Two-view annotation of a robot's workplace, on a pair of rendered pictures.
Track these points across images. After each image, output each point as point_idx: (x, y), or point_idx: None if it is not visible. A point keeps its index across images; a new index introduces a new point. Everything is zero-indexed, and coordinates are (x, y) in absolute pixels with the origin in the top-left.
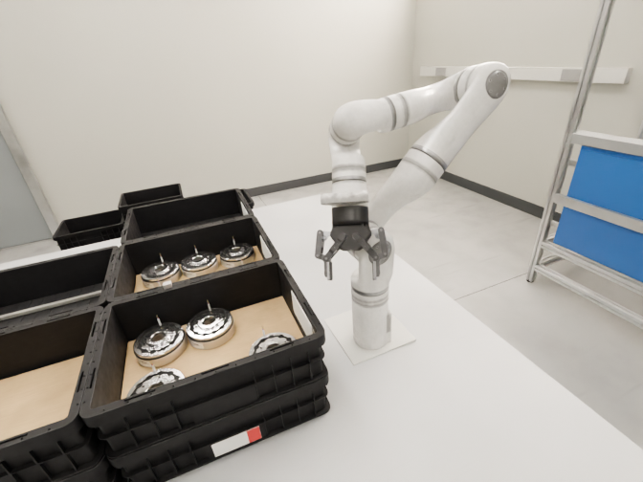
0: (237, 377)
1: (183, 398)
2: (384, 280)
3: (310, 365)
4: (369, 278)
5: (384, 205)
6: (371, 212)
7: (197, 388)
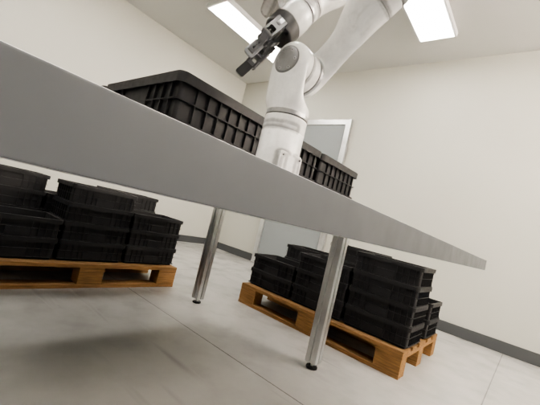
0: (145, 92)
1: (127, 96)
2: (282, 95)
3: (167, 100)
4: (271, 88)
5: (330, 38)
6: (320, 50)
7: (130, 85)
